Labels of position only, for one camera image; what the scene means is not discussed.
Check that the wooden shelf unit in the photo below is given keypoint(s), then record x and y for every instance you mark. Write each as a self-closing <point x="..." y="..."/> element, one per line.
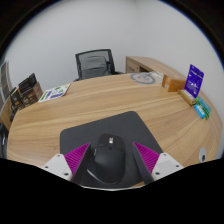
<point x="4" y="81"/>

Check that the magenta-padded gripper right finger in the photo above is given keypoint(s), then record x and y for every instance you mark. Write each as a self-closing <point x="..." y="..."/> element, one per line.
<point x="146" y="159"/>

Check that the black mesh office chair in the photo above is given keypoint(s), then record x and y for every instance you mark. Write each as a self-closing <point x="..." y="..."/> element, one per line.
<point x="95" y="65"/>

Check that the small brown cardboard box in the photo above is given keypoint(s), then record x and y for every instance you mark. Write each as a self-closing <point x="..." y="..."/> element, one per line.
<point x="15" y="98"/>

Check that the wide brown cardboard box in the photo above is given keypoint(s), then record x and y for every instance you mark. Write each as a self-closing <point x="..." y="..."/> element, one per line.
<point x="31" y="95"/>

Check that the dark grey mouse pad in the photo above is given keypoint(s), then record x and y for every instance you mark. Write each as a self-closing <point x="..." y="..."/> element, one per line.
<point x="110" y="125"/>

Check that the purple card package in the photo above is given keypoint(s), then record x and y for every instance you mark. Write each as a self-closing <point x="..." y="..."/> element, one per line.
<point x="194" y="81"/>

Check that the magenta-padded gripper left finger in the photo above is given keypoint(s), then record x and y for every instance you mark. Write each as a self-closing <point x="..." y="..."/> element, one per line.
<point x="76" y="159"/>

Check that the dark open cardboard box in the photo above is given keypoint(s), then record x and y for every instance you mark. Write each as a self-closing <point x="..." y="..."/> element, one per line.
<point x="26" y="82"/>

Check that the white printed paper sheet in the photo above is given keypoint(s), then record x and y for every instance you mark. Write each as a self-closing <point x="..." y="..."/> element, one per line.
<point x="54" y="92"/>

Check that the small orange box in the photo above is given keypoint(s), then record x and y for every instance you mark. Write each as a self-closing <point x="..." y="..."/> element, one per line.
<point x="173" y="83"/>

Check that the round clear disc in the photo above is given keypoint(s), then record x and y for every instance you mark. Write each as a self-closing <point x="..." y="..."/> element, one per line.
<point x="142" y="78"/>

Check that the green and blue pack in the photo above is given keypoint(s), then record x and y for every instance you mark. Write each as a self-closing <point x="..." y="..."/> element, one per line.
<point x="202" y="108"/>

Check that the wooden side cabinet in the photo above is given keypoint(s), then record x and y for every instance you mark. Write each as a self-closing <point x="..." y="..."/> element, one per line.
<point x="150" y="63"/>

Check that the black computer mouse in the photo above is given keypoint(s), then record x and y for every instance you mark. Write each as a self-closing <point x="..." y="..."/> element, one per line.
<point x="108" y="160"/>

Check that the black leather office chair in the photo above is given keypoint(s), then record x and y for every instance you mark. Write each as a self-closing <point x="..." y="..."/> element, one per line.
<point x="3" y="141"/>

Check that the small white round cap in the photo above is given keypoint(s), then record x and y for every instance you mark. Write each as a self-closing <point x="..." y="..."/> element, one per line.
<point x="202" y="155"/>

